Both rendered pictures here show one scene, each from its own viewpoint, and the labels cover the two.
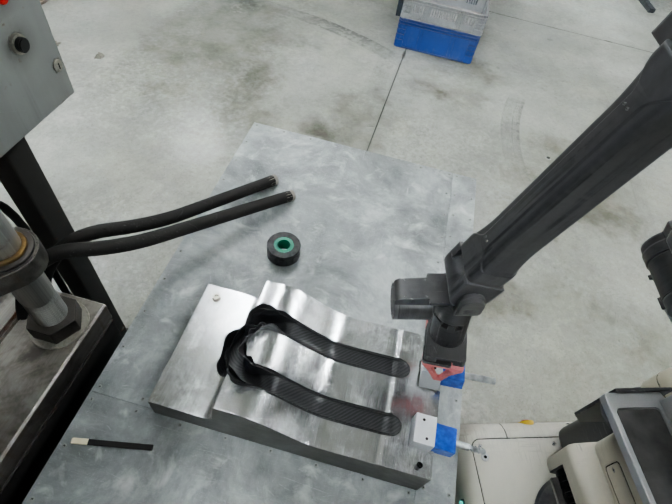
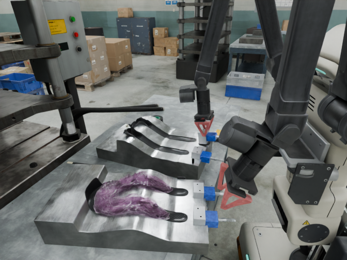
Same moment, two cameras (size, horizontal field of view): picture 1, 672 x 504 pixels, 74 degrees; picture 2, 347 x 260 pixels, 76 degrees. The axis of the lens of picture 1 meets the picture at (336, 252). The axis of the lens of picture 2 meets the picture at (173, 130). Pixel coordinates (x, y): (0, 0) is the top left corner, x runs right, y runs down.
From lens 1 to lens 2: 0.64 m
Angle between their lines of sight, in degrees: 26
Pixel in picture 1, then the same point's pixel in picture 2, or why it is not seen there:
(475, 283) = (199, 71)
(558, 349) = not seen: hidden behind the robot
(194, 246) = (124, 120)
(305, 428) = (150, 151)
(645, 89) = not seen: outside the picture
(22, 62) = (78, 54)
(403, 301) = (181, 91)
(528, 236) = (207, 44)
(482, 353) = (267, 206)
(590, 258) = not seen: hidden behind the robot
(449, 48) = (249, 94)
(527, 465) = (284, 240)
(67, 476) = (63, 170)
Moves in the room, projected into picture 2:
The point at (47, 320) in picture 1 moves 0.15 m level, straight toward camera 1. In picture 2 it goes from (68, 130) to (78, 142)
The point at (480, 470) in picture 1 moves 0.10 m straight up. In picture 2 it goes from (257, 240) to (260, 228)
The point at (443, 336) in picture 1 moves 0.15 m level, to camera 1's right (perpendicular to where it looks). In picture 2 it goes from (200, 109) to (236, 112)
